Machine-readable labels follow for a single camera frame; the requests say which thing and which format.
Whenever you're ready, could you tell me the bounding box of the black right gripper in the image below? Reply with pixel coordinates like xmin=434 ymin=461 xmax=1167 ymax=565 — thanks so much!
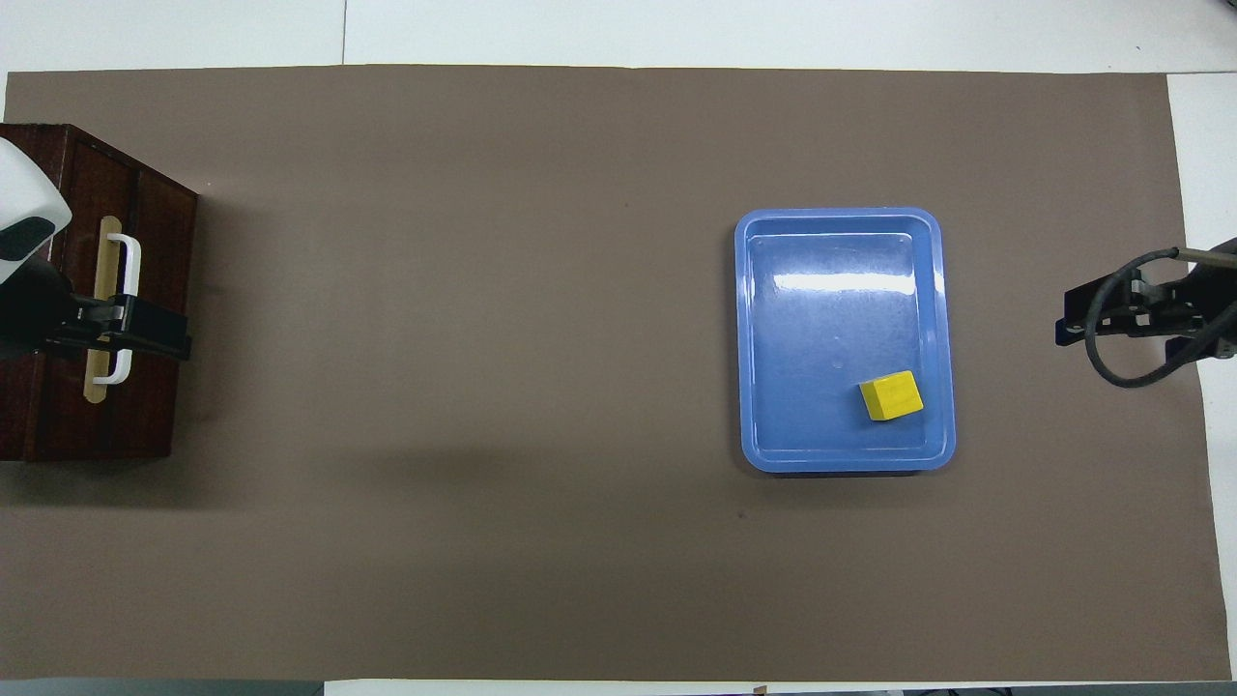
xmin=1054 ymin=274 xmax=1237 ymax=364

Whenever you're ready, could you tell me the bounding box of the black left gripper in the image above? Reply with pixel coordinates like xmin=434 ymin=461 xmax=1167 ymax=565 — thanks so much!
xmin=0 ymin=259 xmax=192 ymax=362

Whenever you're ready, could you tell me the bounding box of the wooden drawer with white handle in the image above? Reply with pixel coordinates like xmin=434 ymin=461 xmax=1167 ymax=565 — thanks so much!
xmin=43 ymin=130 xmax=199 ymax=461

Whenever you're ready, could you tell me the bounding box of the yellow cube block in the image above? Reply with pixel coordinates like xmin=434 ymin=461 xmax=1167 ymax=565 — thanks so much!
xmin=858 ymin=370 xmax=925 ymax=422

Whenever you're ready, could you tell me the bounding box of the dark wooden cabinet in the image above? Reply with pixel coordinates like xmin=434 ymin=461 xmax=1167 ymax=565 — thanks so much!
xmin=0 ymin=124 xmax=199 ymax=463

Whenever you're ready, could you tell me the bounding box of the blue plastic tray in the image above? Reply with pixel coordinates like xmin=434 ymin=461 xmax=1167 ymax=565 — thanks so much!
xmin=734 ymin=206 xmax=958 ymax=475

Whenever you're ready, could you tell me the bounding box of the brown table mat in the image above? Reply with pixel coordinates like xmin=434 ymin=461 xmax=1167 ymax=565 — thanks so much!
xmin=0 ymin=65 xmax=1230 ymax=682

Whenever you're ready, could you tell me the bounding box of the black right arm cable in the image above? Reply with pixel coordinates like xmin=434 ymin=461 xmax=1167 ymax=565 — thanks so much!
xmin=1083 ymin=246 xmax=1237 ymax=390

